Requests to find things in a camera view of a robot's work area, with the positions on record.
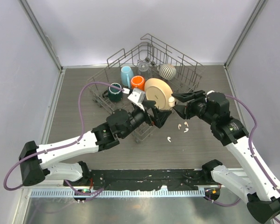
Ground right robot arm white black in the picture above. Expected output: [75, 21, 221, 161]
[172, 91, 280, 224]

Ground orange mug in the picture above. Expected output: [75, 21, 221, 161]
[130, 76, 145, 91]

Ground grey wire dish rack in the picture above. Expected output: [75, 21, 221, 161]
[86, 33, 206, 144]

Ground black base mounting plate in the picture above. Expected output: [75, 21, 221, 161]
[63, 168, 224, 191]

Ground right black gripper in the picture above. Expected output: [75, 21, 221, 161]
[171, 90, 217, 125]

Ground light blue mug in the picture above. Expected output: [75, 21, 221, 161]
[120, 66, 134, 89]

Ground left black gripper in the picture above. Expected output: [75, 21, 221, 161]
[120, 100, 171, 139]

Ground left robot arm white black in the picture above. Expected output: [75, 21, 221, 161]
[19, 100, 171, 187]

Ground aluminium frame post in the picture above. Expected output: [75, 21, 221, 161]
[18, 0, 63, 72]
[224, 0, 268, 69]

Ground aluminium frame post right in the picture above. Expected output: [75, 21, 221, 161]
[224, 0, 268, 69]

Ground striped ceramic mug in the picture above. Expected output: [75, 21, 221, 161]
[157, 64, 177, 81]

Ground aluminium frame rail front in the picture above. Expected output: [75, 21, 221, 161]
[22, 164, 252, 187]

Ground clear glass cup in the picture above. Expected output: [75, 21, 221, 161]
[137, 61, 152, 79]

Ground beige plate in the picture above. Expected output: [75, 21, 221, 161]
[144, 78, 173, 110]

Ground dark green mug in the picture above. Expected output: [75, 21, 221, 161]
[102, 83, 123, 103]

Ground white slotted cable duct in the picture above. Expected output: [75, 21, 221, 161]
[30, 188, 205, 198]

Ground aluminium frame post left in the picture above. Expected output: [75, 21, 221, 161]
[18, 0, 63, 72]

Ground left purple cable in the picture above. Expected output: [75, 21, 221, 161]
[3, 81, 131, 191]

